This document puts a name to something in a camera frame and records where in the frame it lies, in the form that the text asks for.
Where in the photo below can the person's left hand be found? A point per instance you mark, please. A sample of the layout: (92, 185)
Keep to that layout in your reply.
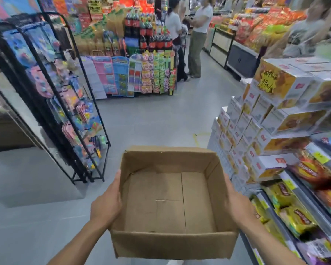
(106, 206)

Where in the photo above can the person's right hand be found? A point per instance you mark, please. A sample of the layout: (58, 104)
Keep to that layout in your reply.
(241, 209)

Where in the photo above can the person's right thumb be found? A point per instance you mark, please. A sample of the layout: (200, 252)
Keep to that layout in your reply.
(229, 187)

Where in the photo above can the person's left thumb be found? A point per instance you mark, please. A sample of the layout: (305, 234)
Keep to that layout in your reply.
(116, 184)

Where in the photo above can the brown cardboard box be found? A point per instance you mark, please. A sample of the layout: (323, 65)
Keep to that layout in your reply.
(171, 206)

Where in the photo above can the person's right forearm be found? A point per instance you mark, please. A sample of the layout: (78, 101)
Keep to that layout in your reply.
(267, 245)

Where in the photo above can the person's left forearm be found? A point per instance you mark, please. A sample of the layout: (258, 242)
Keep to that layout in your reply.
(77, 245)

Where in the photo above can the row of chip packets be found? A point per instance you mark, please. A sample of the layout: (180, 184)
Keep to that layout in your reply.
(295, 215)

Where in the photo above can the stack of white yellow boxes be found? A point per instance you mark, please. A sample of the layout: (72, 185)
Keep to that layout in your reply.
(278, 118)

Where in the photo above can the hanging colourful toy packets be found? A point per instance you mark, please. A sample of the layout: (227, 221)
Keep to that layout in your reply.
(69, 102)

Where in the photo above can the grey shelf unit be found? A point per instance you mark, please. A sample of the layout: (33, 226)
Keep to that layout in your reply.
(328, 215)

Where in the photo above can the hanging pink blue organizers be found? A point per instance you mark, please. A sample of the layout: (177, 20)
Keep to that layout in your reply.
(113, 75)

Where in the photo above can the yellow handwritten price sign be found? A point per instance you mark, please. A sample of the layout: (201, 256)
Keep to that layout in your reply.
(268, 81)

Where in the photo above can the hanging strips of sachets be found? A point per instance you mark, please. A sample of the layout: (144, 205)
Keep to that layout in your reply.
(158, 74)

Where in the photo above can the grey display counter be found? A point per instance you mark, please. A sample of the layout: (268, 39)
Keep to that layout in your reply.
(237, 59)

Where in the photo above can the stack of yellow oil bottles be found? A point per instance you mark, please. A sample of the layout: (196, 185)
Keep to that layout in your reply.
(99, 38)

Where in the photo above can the stack of cola bottles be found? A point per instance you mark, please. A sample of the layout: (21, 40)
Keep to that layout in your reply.
(147, 35)

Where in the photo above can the pile of orange snack packets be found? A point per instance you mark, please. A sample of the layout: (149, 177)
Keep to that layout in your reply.
(264, 27)

